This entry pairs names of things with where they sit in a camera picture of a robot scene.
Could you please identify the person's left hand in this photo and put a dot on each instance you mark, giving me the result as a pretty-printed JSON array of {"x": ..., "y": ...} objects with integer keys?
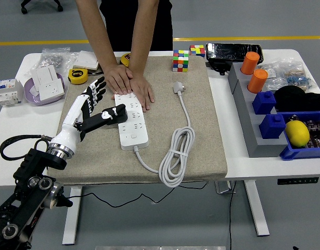
[{"x": 142, "y": 89}]

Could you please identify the person's right hand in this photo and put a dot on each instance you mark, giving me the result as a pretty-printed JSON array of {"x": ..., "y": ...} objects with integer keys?
[{"x": 118, "y": 79}]

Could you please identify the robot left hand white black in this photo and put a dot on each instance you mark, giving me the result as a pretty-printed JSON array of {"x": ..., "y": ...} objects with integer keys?
[{"x": 68, "y": 130}]

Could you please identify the white power strip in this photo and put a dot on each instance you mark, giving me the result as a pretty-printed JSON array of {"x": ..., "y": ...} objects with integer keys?
[{"x": 133, "y": 135}]

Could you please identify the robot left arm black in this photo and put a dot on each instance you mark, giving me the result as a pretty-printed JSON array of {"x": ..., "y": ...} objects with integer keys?
[{"x": 35, "y": 161}]

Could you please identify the person's left forearm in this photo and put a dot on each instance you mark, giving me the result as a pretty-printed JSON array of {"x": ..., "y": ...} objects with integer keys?
[{"x": 142, "y": 34}]

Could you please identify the person's right forearm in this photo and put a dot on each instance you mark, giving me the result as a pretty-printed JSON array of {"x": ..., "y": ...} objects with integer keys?
[{"x": 97, "y": 34}]

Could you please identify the yellow square tape measure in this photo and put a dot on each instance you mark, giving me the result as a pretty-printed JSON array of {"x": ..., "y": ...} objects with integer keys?
[{"x": 125, "y": 59}]

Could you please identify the yellow round tape measure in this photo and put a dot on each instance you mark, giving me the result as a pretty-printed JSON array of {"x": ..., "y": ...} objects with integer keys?
[{"x": 77, "y": 76}]

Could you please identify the white socket panel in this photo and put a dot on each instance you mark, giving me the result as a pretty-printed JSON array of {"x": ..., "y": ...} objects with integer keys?
[{"x": 53, "y": 89}]

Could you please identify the large colourful puzzle cube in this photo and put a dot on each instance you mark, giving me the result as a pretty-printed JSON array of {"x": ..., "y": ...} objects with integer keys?
[{"x": 180, "y": 61}]

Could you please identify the purple bowl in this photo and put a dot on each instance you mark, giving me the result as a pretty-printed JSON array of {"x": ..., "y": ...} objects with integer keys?
[{"x": 29, "y": 97}]

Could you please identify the white table leg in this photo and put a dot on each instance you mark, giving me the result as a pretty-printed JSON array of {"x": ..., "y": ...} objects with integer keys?
[
  {"x": 256, "y": 208},
  {"x": 72, "y": 224}
]

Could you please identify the clear bag of screws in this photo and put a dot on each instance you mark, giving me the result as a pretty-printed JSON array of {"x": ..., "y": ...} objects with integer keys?
[{"x": 54, "y": 60}]

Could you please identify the small colourful puzzle cube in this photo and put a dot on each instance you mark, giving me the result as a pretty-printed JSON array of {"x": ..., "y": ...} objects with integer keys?
[{"x": 197, "y": 50}]

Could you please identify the black table control panel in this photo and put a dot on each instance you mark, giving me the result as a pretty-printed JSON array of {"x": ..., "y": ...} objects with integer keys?
[{"x": 297, "y": 181}]

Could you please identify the grey-brown mat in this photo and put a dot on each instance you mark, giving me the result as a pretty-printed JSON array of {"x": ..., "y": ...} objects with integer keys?
[{"x": 175, "y": 156}]

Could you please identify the white circuit breaker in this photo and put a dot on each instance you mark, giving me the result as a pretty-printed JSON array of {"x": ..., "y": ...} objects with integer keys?
[{"x": 6, "y": 89}]

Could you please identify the blue plastic bin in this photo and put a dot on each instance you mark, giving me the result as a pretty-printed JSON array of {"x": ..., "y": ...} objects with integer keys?
[{"x": 300, "y": 153}]

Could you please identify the silver box under table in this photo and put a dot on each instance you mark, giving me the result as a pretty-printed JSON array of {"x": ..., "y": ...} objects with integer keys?
[{"x": 222, "y": 187}]

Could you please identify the black plastic-wrapped device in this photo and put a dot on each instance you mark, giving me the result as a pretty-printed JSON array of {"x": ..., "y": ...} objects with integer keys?
[{"x": 232, "y": 52}]

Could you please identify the black office chair base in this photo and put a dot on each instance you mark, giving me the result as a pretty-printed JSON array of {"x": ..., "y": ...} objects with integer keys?
[{"x": 42, "y": 4}]

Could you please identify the orange cylinder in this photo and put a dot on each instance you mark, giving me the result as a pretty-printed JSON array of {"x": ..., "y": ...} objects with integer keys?
[
  {"x": 249, "y": 62},
  {"x": 257, "y": 80}
]

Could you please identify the yellow lemon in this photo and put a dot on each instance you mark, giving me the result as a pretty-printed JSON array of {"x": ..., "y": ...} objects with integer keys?
[{"x": 297, "y": 134}]

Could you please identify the dark cylindrical capacitors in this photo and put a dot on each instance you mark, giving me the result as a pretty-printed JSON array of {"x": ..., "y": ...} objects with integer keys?
[{"x": 317, "y": 135}]

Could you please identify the grey block holder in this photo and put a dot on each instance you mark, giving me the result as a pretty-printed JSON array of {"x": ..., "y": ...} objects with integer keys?
[{"x": 253, "y": 130}]

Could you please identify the blue block with knob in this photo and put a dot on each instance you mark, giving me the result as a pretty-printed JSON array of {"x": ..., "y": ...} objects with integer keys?
[
  {"x": 263, "y": 102},
  {"x": 272, "y": 126}
]

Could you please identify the clear bag of white parts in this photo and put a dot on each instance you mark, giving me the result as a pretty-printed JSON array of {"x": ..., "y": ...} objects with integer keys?
[{"x": 271, "y": 75}]

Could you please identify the small black part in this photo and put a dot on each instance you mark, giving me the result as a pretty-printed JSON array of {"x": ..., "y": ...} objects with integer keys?
[{"x": 293, "y": 118}]

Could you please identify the black cloth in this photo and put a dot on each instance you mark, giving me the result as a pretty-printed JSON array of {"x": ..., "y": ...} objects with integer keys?
[{"x": 295, "y": 99}]

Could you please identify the clear bag of blue components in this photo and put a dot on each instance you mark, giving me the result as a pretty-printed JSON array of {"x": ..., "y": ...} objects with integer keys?
[{"x": 300, "y": 76}]

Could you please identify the white flat wall switch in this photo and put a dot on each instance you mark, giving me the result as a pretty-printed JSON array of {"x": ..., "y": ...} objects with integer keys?
[{"x": 85, "y": 60}]

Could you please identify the white switch panel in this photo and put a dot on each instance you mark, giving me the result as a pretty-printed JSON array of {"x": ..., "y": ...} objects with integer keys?
[{"x": 45, "y": 75}]

